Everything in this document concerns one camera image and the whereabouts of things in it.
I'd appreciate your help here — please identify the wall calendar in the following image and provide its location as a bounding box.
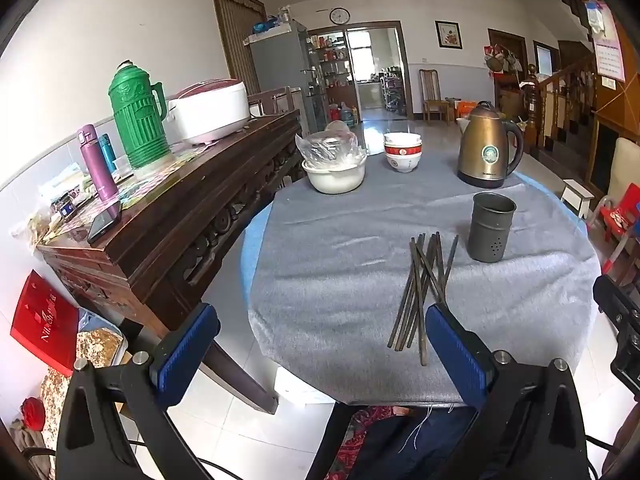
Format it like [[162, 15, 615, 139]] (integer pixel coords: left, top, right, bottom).
[[584, 0, 627, 83]]

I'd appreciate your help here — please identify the red cloth bundle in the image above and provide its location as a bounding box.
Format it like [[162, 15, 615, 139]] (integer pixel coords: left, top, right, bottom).
[[20, 396, 46, 431]]

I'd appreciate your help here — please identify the dark carved wooden sideboard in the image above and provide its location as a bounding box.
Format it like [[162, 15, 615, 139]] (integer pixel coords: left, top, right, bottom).
[[37, 110, 306, 416]]

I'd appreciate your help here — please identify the clear plastic bag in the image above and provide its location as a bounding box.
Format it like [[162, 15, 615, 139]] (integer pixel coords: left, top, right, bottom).
[[295, 130, 368, 171]]

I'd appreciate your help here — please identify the small white stool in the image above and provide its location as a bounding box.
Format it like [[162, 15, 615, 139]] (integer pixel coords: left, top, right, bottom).
[[560, 179, 596, 219]]

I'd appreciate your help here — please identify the glass display cabinet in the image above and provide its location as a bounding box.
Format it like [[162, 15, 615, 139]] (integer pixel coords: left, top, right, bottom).
[[307, 30, 358, 121]]

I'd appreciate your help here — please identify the teal drink bottle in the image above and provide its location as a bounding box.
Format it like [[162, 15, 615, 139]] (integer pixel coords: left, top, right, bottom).
[[97, 133, 118, 173]]

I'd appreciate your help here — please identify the wooden staircase railing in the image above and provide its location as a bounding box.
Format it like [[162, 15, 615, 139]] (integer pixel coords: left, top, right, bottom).
[[520, 55, 601, 161]]

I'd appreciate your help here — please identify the purple drink bottle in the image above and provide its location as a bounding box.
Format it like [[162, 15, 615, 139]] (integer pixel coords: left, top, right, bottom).
[[76, 124, 119, 202]]

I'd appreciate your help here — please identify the grey metal chopstick holder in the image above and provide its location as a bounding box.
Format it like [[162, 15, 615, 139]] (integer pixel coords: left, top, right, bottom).
[[467, 191, 517, 264]]

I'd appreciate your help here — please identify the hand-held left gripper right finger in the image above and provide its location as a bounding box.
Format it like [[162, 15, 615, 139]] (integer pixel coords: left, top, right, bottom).
[[424, 303, 598, 480]]

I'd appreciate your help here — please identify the black smartphone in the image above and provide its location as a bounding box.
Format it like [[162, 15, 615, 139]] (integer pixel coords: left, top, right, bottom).
[[87, 200, 123, 246]]

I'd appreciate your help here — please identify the wooden dining chair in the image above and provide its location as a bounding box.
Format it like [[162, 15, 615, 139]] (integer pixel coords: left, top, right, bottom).
[[418, 68, 451, 123]]

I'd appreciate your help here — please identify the gold electric kettle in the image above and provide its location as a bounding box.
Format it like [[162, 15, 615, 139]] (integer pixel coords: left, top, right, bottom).
[[456, 101, 525, 190]]

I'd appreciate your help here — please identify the red cardboard box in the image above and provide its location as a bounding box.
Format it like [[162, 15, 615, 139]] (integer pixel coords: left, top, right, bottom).
[[10, 269, 81, 378]]

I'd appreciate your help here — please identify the cream upholstered seat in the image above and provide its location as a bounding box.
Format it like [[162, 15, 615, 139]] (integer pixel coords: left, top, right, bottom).
[[607, 137, 640, 196]]

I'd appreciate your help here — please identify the white rice cooker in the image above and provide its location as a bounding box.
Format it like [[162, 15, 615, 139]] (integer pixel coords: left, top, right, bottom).
[[167, 79, 251, 147]]

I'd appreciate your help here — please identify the red plastic chair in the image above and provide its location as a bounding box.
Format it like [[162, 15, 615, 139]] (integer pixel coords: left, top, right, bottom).
[[597, 195, 640, 246]]

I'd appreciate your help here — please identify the framed wall picture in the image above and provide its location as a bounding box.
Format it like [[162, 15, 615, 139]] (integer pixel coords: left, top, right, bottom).
[[434, 20, 463, 51]]

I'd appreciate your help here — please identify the green thermos flask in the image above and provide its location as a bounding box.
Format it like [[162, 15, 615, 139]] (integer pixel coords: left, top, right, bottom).
[[108, 61, 172, 171]]

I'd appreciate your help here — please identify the pile of dark chopsticks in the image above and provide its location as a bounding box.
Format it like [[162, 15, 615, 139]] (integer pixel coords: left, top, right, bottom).
[[387, 231, 460, 367]]

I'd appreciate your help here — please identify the blue table cover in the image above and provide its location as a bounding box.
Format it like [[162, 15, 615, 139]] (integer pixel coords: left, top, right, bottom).
[[239, 170, 601, 311]]

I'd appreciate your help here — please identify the colourful patterned mat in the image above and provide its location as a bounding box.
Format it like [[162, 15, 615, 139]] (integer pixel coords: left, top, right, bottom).
[[110, 145, 201, 208]]

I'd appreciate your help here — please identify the grey refrigerator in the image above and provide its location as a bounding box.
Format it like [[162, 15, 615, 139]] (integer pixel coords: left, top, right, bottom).
[[248, 22, 328, 136]]

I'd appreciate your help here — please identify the gold patterned box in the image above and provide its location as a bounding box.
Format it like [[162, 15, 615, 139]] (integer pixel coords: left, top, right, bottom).
[[75, 324, 128, 376]]

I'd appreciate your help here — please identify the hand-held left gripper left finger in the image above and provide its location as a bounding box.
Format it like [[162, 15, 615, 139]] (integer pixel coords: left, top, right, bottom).
[[55, 302, 221, 480]]

